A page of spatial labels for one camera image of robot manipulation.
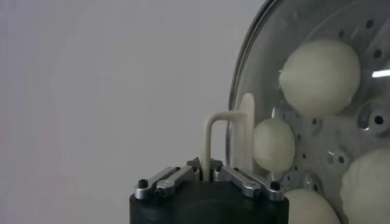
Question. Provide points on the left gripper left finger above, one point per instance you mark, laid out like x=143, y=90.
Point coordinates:
x=170, y=182

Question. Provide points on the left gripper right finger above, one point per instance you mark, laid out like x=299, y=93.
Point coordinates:
x=250, y=185

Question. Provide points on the white steamed baozi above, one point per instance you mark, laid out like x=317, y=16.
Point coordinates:
x=307, y=207
x=274, y=144
x=320, y=76
x=368, y=188

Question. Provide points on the stainless steel steamer basket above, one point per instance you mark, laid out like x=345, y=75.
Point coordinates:
x=323, y=143

